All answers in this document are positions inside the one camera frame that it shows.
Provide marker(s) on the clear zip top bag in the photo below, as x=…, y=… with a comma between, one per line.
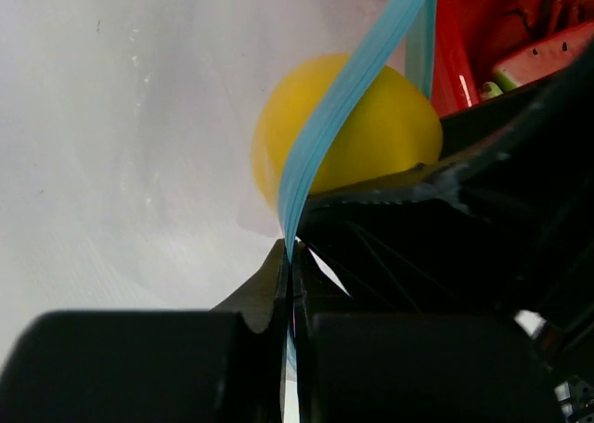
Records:
x=153, y=150

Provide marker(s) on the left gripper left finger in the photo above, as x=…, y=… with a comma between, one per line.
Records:
x=222, y=365

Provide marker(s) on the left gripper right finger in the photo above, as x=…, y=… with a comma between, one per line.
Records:
x=360, y=365

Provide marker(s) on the yellow toy lemon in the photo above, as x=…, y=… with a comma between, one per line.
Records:
x=392, y=129

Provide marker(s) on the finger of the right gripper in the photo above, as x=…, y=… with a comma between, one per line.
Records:
x=433, y=239

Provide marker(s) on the red plastic tray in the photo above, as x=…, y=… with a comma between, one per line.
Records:
x=473, y=35

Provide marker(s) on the toy watermelon slice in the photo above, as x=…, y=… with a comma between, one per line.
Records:
x=537, y=60

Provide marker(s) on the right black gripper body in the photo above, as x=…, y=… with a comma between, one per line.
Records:
x=549, y=137

